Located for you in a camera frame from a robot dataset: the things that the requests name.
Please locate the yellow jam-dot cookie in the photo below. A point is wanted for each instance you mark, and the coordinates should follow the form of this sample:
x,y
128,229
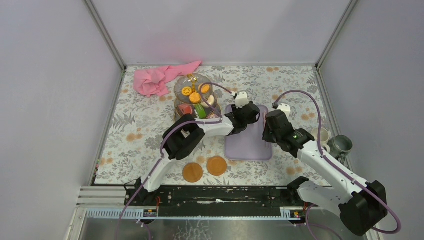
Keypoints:
x,y
186,91

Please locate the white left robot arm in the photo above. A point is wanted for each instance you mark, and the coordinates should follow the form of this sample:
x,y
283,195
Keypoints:
x,y
180,140

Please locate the right wooden coaster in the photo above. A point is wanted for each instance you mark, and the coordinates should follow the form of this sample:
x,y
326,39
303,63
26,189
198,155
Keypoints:
x,y
216,166

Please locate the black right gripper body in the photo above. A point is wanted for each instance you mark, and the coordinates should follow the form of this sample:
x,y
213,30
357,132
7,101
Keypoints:
x,y
270,136

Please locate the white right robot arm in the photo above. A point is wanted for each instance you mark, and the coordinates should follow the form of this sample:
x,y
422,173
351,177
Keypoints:
x,y
351,197

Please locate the left wooden coaster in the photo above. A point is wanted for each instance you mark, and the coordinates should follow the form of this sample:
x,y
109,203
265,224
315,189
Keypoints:
x,y
192,172

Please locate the wooden coaster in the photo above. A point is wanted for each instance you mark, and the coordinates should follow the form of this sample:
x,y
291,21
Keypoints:
x,y
216,166
192,172

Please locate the three-tier glass cake stand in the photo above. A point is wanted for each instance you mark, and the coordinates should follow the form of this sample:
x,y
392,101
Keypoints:
x,y
195,81

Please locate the yellow round biscuit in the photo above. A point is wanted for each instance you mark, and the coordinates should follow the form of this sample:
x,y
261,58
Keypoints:
x,y
195,98
205,88

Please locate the white glazed donut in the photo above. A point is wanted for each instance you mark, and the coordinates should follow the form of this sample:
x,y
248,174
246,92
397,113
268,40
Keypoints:
x,y
210,102

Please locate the green striped cake piece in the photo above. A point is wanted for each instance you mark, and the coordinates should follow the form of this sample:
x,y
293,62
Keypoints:
x,y
200,111

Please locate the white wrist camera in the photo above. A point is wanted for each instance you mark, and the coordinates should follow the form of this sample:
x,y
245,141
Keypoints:
x,y
285,108
241,99

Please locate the grey ceramic mug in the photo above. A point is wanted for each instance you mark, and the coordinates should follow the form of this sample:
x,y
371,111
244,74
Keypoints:
x,y
340,147

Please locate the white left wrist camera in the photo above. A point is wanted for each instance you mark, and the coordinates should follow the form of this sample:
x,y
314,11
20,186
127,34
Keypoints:
x,y
241,99

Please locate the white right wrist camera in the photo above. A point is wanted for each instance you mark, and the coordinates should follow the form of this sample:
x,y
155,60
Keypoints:
x,y
285,108

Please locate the pink cloth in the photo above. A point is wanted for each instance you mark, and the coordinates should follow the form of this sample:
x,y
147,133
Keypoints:
x,y
152,81

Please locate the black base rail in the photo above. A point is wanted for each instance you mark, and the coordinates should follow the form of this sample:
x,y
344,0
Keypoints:
x,y
260,202

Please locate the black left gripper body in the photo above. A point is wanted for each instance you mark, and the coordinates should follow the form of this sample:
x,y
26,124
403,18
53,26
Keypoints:
x,y
249,112

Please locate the pink cake slice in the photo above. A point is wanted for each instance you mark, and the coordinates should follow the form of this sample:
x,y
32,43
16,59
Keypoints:
x,y
185,109

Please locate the pink handled tongs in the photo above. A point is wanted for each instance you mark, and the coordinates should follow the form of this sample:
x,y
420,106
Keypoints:
x,y
263,115

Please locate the white ceramic mug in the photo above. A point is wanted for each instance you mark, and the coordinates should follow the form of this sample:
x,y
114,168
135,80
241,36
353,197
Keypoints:
x,y
323,136

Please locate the lilac plastic tray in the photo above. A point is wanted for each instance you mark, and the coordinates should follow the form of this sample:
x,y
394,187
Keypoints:
x,y
248,145

